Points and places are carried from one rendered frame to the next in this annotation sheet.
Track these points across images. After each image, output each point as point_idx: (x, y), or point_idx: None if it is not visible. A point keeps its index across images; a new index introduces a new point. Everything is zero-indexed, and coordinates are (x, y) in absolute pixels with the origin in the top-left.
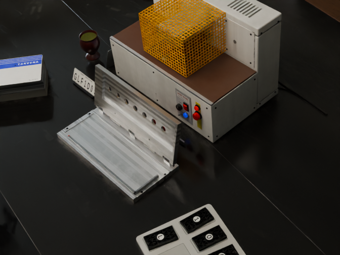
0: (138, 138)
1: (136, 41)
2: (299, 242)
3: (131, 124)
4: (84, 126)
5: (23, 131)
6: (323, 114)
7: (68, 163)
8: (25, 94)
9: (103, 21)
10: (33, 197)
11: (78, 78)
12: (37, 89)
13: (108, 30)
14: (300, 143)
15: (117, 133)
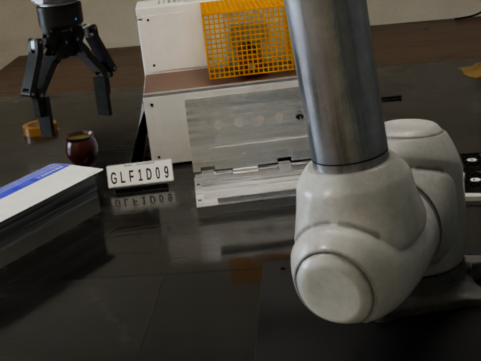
0: (301, 157)
1: (181, 86)
2: None
3: (282, 145)
4: (215, 191)
5: (139, 237)
6: (397, 99)
7: (258, 218)
8: (76, 217)
9: (35, 160)
10: (285, 248)
11: (121, 177)
12: (89, 200)
13: (59, 160)
14: (423, 112)
15: (263, 176)
